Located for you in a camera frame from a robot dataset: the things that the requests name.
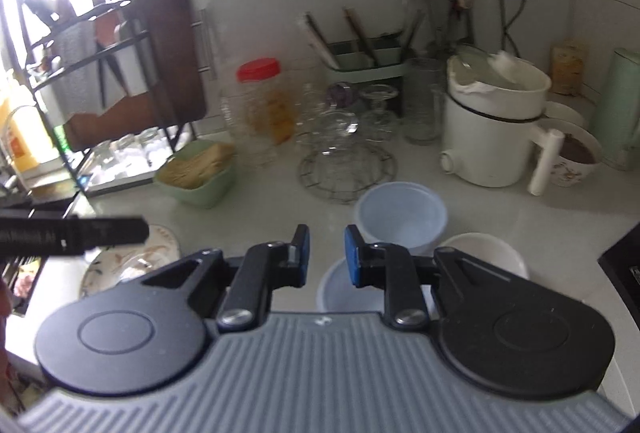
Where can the yellow detergent bottle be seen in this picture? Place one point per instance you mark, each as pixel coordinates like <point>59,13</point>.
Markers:
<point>25,138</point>

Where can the tall clear glass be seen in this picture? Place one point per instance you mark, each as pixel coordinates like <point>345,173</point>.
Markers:
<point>422,103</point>

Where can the green chopstick holder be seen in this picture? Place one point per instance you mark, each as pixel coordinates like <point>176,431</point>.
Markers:
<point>365,63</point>

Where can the person's left hand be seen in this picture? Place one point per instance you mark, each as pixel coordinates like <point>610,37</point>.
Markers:
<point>5,300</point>

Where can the black cooktop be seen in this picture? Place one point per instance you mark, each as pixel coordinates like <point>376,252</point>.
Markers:
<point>622,268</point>

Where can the green plastic basket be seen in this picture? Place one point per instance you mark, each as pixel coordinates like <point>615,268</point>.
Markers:
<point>200,195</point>

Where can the light blue bowl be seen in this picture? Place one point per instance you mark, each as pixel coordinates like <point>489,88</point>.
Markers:
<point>335,294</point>
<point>400,218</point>

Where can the floral bowl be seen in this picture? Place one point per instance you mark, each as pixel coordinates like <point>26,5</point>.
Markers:
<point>575,170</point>

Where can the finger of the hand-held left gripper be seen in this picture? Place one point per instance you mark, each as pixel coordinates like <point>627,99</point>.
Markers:
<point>100,233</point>

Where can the clear drinking glass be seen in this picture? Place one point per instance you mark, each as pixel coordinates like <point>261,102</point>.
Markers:
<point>129,148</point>
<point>154,144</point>
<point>102,158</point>

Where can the white rack utensil holder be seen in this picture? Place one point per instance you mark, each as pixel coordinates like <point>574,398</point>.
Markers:
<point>132,73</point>

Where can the clear glass cup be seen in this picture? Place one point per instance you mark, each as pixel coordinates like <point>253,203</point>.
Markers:
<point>312,113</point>
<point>340,133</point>

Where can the set of kitchen knives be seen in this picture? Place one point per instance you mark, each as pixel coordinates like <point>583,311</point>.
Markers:
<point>60,0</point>

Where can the bundle of chopsticks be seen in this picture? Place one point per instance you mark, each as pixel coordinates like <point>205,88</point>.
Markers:
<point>357,33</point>

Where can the leaf pattern plate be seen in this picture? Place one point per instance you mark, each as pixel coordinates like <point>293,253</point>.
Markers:
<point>125,260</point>

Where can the black dish rack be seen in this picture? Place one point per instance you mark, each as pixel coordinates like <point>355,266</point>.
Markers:
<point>100,55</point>

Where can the white electric cooker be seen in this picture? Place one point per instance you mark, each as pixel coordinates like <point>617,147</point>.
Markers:
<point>490,138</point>

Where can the red lid plastic jar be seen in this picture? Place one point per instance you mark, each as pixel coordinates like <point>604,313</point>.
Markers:
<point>262,103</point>

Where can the mint green kettle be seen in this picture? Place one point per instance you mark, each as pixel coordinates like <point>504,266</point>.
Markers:
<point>620,113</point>

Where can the green bottle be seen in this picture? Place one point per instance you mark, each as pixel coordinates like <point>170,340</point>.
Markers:
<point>62,138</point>

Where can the clear stemmed glass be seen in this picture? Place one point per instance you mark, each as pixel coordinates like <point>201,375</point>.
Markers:
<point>380,108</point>

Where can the textured glass mug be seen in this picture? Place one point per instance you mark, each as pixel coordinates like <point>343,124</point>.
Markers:
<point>237,123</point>

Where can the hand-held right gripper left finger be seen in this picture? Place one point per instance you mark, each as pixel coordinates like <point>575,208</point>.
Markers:
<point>301,258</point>

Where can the dark wooden cutting board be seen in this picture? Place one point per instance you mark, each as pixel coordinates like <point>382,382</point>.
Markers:
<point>170,63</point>

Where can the pile of wooden toothpicks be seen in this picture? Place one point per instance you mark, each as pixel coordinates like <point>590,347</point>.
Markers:
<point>197,165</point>

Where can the wide white bowl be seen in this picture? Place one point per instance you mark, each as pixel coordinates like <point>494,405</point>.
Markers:
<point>490,253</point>

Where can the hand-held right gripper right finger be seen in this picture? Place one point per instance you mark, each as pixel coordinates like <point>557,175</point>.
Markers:
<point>352,258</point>

